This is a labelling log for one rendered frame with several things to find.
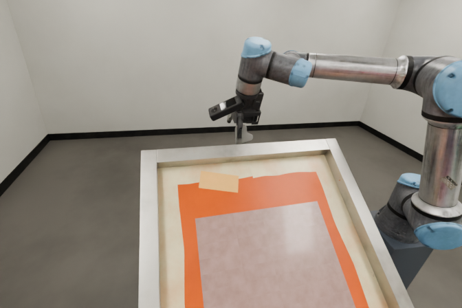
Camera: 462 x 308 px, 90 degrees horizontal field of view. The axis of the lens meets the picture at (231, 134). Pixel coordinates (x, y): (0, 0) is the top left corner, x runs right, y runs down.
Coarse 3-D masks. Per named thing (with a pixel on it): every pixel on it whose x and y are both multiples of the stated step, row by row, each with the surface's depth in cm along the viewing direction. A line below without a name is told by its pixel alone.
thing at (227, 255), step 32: (192, 192) 60; (224, 192) 61; (192, 224) 56; (224, 224) 57; (256, 224) 59; (192, 256) 52; (224, 256) 53; (256, 256) 55; (192, 288) 49; (224, 288) 50; (256, 288) 51
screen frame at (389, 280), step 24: (240, 144) 66; (264, 144) 68; (288, 144) 69; (312, 144) 71; (336, 144) 73; (144, 168) 57; (336, 168) 69; (144, 192) 54; (360, 192) 65; (144, 216) 51; (360, 216) 62; (144, 240) 49; (360, 240) 62; (144, 264) 47; (384, 264) 56; (144, 288) 45; (384, 288) 55
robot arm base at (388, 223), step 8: (384, 208) 89; (392, 208) 85; (376, 216) 92; (384, 216) 88; (392, 216) 85; (400, 216) 83; (376, 224) 91; (384, 224) 87; (392, 224) 85; (400, 224) 83; (408, 224) 82; (384, 232) 87; (392, 232) 85; (400, 232) 84; (408, 232) 82; (400, 240) 84; (408, 240) 83; (416, 240) 83
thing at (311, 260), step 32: (256, 192) 63; (288, 192) 65; (320, 192) 67; (288, 224) 60; (320, 224) 62; (288, 256) 56; (320, 256) 57; (288, 288) 52; (320, 288) 54; (352, 288) 55
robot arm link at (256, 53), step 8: (248, 40) 61; (256, 40) 62; (264, 40) 63; (248, 48) 61; (256, 48) 60; (264, 48) 60; (248, 56) 62; (256, 56) 61; (264, 56) 62; (240, 64) 66; (248, 64) 63; (256, 64) 62; (264, 64) 62; (240, 72) 66; (248, 72) 64; (256, 72) 64; (264, 72) 63; (248, 80) 66; (256, 80) 66
